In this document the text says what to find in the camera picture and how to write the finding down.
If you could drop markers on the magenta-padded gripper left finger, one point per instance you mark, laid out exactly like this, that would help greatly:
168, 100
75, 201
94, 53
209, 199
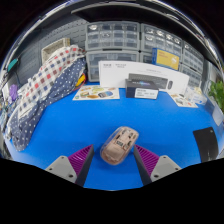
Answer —
75, 163

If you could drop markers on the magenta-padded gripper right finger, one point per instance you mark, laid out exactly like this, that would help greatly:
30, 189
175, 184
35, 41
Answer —
151, 163

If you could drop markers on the black mouse pad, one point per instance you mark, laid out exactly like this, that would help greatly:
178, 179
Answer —
206, 143

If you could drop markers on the small black labelled box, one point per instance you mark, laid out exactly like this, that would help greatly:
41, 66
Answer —
141, 90

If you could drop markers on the clear plastic glove box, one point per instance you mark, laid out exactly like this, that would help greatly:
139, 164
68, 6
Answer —
196, 96

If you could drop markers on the small purple object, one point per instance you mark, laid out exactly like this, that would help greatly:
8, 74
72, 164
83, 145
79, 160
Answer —
13, 92

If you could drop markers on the red checked cloth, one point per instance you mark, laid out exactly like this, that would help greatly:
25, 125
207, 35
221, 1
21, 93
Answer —
50, 71

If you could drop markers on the green plant in white pot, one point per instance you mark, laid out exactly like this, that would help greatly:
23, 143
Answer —
218, 93

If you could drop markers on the long white keyboard box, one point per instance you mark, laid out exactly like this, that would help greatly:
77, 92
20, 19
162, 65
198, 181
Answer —
116, 71

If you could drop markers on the yellow flat box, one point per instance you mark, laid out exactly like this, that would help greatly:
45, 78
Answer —
166, 59

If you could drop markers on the beige framed crate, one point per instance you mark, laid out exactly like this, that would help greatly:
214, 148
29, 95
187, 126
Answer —
53, 48

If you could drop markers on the dark wall shelf unit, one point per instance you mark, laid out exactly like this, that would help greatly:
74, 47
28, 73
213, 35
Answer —
133, 11

